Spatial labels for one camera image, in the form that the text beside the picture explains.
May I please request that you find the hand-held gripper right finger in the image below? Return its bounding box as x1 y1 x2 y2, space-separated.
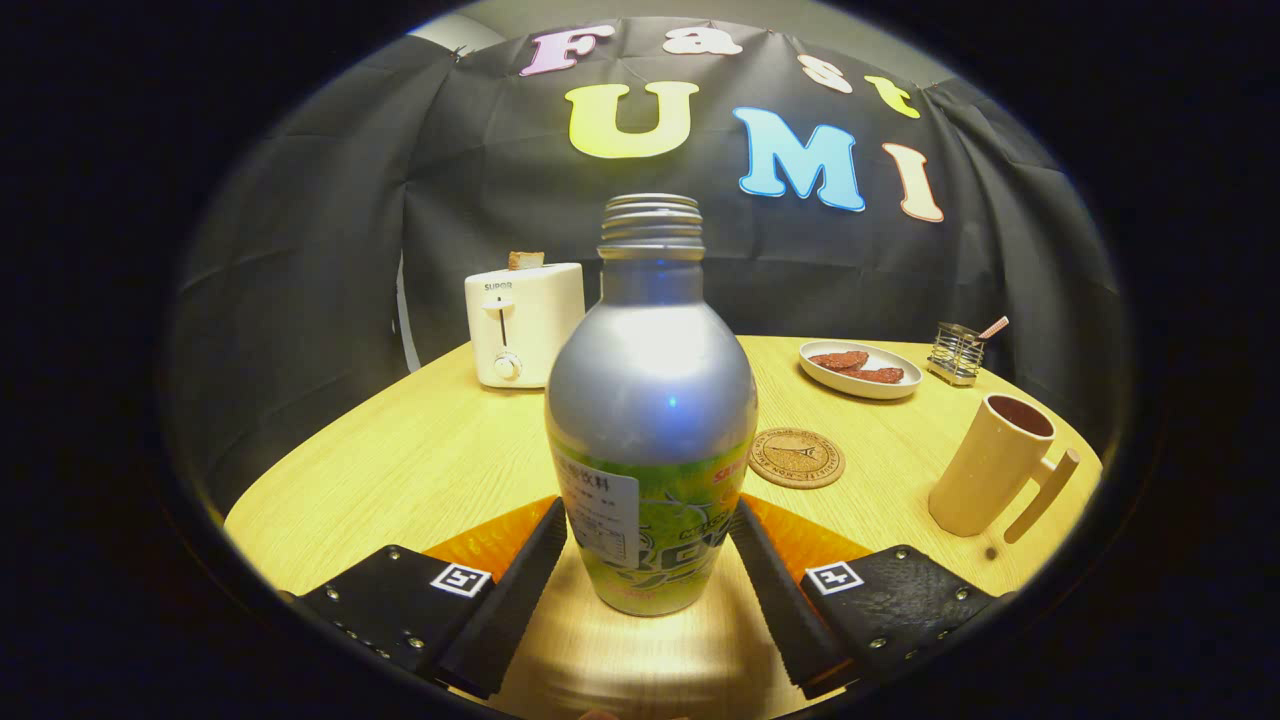
728 495 1021 701

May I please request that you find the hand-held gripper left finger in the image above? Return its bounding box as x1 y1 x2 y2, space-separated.
295 497 571 701

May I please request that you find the round cork coaster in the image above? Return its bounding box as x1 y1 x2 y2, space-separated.
748 427 847 490

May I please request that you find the beige cup with handle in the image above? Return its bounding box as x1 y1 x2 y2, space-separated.
928 393 1082 545

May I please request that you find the silver green juice bottle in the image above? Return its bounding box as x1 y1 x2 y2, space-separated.
545 193 759 617

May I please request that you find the wooden table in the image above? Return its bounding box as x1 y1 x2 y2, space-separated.
223 335 1104 720

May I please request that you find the white oval plate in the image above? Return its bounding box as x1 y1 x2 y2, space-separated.
798 340 924 401

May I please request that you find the white toaster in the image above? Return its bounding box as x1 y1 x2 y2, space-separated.
464 262 587 391

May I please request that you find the wire basket holder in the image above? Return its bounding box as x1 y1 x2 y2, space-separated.
927 322 986 388

